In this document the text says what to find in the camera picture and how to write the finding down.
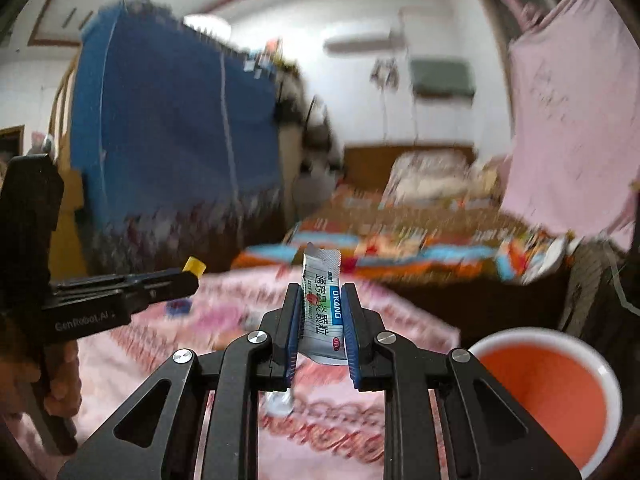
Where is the wooden bed headboard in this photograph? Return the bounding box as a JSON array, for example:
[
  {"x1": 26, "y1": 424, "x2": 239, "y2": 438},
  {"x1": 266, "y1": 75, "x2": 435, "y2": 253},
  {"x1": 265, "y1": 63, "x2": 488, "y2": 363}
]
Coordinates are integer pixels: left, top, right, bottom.
[{"x1": 344, "y1": 145, "x2": 476, "y2": 187}]

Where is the white air conditioner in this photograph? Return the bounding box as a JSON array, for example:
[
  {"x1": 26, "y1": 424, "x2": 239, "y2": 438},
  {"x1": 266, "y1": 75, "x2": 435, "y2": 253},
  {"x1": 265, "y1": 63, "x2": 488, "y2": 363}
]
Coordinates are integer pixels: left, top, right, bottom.
[{"x1": 322, "y1": 34, "x2": 394, "y2": 54}]

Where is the silver sachet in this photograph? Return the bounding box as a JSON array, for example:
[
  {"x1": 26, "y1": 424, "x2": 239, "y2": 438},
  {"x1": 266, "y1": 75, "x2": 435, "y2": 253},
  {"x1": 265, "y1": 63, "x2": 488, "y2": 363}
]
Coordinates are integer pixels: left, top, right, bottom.
[{"x1": 301, "y1": 242, "x2": 349, "y2": 367}]

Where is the pink hanging sheet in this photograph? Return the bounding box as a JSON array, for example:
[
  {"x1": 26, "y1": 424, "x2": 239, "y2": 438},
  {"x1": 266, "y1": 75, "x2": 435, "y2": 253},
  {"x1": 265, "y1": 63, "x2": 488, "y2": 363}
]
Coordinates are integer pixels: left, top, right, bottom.
[{"x1": 501, "y1": 0, "x2": 640, "y2": 252}]

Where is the green cloth covered appliance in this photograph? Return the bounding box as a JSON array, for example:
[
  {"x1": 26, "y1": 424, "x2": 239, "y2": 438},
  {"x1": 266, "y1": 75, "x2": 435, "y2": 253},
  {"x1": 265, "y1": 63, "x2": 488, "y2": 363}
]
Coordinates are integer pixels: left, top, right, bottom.
[{"x1": 410, "y1": 58, "x2": 476, "y2": 99}]

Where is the white wall socket cluster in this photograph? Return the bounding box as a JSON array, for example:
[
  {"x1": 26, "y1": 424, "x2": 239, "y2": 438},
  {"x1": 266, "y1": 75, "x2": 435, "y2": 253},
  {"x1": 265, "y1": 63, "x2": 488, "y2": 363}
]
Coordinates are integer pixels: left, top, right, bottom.
[{"x1": 369, "y1": 57, "x2": 401, "y2": 92}]

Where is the white nightstand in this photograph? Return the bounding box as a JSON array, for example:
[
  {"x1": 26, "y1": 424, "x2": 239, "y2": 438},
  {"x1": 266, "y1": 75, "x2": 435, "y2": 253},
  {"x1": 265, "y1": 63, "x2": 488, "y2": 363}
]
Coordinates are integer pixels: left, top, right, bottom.
[{"x1": 292, "y1": 174, "x2": 342, "y2": 222}]

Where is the wooden cabinet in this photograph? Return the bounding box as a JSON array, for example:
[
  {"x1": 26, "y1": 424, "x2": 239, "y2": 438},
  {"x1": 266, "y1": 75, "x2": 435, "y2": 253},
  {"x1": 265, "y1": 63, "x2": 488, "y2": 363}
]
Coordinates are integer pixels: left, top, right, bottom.
[{"x1": 0, "y1": 125, "x2": 87, "y2": 277}]

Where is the clear plastic wrapper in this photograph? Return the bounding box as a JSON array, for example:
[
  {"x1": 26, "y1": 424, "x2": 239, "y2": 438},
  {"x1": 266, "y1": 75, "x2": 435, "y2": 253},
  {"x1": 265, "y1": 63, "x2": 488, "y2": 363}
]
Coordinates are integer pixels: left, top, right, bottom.
[{"x1": 264, "y1": 389, "x2": 295, "y2": 417}]

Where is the checkered brown bag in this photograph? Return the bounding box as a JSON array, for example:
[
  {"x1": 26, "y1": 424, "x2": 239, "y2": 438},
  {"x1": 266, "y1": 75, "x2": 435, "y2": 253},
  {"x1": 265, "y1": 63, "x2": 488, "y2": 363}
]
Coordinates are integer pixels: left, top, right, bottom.
[{"x1": 559, "y1": 239, "x2": 627, "y2": 342}]

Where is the black and white hanging bag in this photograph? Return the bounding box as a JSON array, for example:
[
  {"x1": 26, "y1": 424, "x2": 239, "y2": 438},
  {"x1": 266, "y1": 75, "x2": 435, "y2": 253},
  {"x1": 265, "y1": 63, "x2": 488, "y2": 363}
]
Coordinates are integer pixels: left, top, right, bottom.
[{"x1": 299, "y1": 94, "x2": 334, "y2": 162}]

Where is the brown colourful striped blanket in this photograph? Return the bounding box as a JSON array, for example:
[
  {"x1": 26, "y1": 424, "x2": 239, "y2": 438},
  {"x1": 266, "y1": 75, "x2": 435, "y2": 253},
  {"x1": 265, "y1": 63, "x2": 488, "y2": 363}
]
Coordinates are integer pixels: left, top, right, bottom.
[{"x1": 231, "y1": 185, "x2": 572, "y2": 282}]

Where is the orange basin with white rim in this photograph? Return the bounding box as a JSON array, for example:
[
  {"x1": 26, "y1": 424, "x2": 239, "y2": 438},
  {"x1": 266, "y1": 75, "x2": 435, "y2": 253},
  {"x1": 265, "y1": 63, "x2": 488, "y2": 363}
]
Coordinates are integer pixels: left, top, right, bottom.
[{"x1": 466, "y1": 327, "x2": 624, "y2": 479}]

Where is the person's left hand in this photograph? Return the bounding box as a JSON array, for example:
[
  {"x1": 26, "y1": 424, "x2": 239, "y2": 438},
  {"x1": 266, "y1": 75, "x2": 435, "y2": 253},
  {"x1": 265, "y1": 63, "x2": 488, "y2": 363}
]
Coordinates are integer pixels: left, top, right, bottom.
[{"x1": 40, "y1": 342, "x2": 84, "y2": 419}]

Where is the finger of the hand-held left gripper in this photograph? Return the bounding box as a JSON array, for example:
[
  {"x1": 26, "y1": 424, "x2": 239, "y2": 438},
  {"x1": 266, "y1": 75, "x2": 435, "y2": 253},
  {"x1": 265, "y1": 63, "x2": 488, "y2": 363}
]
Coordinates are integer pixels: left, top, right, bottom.
[
  {"x1": 142, "y1": 276, "x2": 200, "y2": 312},
  {"x1": 50, "y1": 267, "x2": 188, "y2": 290}
]

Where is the round white ceiling lamp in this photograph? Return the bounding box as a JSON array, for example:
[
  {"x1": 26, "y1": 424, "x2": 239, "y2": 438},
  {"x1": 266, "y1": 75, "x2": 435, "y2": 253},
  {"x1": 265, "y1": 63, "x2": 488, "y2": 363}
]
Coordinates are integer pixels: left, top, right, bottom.
[{"x1": 181, "y1": 13, "x2": 231, "y2": 37}]

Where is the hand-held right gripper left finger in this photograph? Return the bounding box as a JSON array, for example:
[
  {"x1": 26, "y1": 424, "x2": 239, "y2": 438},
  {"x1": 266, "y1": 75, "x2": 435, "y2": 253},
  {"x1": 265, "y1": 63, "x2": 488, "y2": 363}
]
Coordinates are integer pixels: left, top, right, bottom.
[{"x1": 57, "y1": 282, "x2": 304, "y2": 480}]

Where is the floral pillow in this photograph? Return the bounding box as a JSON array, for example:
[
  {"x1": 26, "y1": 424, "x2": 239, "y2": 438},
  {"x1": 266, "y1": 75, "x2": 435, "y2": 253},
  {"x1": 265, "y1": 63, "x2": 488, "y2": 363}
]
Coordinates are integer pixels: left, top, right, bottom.
[{"x1": 384, "y1": 152, "x2": 472, "y2": 202}]

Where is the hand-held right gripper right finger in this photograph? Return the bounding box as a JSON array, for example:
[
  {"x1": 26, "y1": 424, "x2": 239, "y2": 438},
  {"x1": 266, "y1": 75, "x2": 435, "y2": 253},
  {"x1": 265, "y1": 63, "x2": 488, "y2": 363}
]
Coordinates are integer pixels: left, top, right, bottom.
[{"x1": 341, "y1": 282, "x2": 583, "y2": 480}]

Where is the pink floral blanket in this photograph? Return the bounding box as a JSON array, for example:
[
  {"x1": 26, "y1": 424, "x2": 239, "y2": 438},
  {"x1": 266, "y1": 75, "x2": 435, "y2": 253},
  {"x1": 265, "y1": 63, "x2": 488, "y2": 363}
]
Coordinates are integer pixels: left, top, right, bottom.
[{"x1": 10, "y1": 264, "x2": 462, "y2": 480}]

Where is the blue fabric wardrobe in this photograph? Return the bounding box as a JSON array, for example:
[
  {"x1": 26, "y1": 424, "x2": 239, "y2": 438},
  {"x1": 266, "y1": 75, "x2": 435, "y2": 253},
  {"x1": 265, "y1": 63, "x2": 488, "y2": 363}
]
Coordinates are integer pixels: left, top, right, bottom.
[{"x1": 70, "y1": 0, "x2": 297, "y2": 281}]

